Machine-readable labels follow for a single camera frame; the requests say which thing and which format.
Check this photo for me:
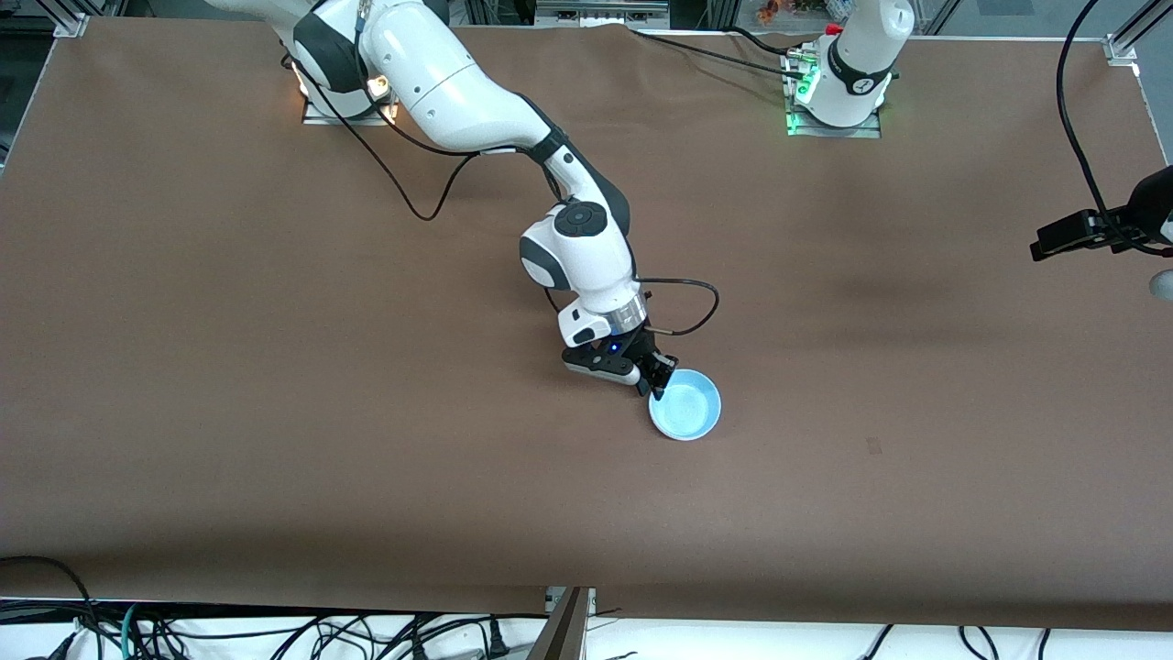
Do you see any aluminium frame corner bracket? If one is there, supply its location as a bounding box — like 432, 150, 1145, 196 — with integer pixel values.
1104, 0, 1173, 65
50, 0, 90, 39

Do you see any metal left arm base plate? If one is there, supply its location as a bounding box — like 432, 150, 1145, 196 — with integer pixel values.
785, 50, 882, 139

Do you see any brown support beam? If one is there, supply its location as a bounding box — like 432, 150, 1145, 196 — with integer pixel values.
528, 587, 597, 660

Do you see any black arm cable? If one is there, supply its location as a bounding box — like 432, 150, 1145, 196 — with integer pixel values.
291, 50, 722, 337
1056, 0, 1173, 256

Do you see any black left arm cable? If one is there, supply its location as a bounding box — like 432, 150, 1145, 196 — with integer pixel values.
1056, 0, 1173, 256

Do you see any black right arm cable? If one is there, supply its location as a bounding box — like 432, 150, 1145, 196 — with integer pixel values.
291, 50, 722, 337

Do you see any brown table cover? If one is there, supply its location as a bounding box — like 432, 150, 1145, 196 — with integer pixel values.
0, 16, 1173, 633

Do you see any colourful background object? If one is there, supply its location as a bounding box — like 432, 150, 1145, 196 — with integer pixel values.
756, 0, 849, 25

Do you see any black cable with plug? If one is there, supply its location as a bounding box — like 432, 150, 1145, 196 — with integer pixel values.
367, 616, 510, 658

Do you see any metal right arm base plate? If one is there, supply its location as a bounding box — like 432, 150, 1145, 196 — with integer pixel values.
302, 87, 405, 127

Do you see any grey power strip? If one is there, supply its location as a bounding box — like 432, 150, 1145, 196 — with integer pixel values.
536, 0, 670, 28

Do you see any short black base cable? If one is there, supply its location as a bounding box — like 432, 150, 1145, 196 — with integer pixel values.
729, 25, 813, 59

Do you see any long black base cable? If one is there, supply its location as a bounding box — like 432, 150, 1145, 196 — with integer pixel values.
630, 29, 809, 80

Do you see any black looped cable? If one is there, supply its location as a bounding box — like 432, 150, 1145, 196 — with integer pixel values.
0, 555, 102, 660

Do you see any blue bowl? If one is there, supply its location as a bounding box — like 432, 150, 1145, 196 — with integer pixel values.
648, 368, 723, 442

